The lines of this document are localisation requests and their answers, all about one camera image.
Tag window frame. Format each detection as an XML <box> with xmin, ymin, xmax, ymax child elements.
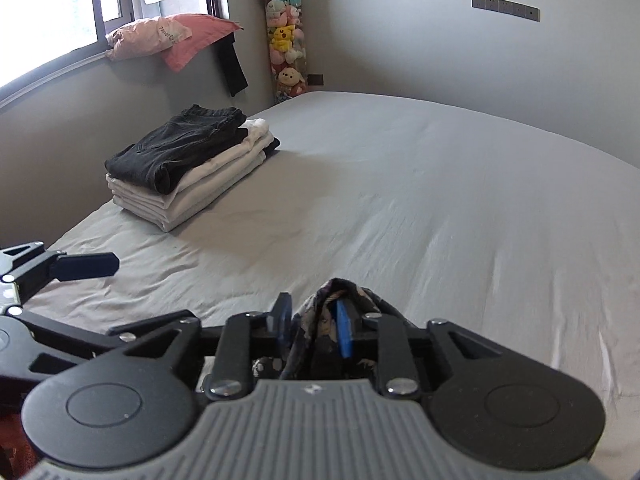
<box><xmin>1</xmin><ymin>0</ymin><xmax>227</xmax><ymax>106</ymax></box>

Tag black hanging cloth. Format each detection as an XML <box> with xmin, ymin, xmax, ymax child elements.
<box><xmin>213</xmin><ymin>32</ymin><xmax>248</xmax><ymax>98</ymax></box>

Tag folded white clothes stack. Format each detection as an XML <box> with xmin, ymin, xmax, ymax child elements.
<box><xmin>105</xmin><ymin>118</ymin><xmax>279</xmax><ymax>232</ymax></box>

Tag dark wall socket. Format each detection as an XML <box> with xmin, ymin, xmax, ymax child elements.
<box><xmin>307</xmin><ymin>74</ymin><xmax>324</xmax><ymax>87</ymax></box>

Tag folded black trousers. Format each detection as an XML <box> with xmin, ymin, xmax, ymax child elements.
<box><xmin>105</xmin><ymin>105</ymin><xmax>272</xmax><ymax>195</ymax></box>

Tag grey bed sheet mattress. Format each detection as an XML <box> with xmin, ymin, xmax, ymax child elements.
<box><xmin>27</xmin><ymin>92</ymin><xmax>639</xmax><ymax>479</ymax></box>

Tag dark floral garment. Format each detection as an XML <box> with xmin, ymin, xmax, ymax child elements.
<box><xmin>252</xmin><ymin>278</ymin><xmax>404</xmax><ymax>380</ymax></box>

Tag clear tube of plush toys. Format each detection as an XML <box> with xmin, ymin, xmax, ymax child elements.
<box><xmin>264</xmin><ymin>0</ymin><xmax>308</xmax><ymax>103</ymax></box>

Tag pink pillow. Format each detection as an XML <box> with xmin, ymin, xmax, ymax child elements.
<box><xmin>106</xmin><ymin>13</ymin><xmax>242</xmax><ymax>73</ymax></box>

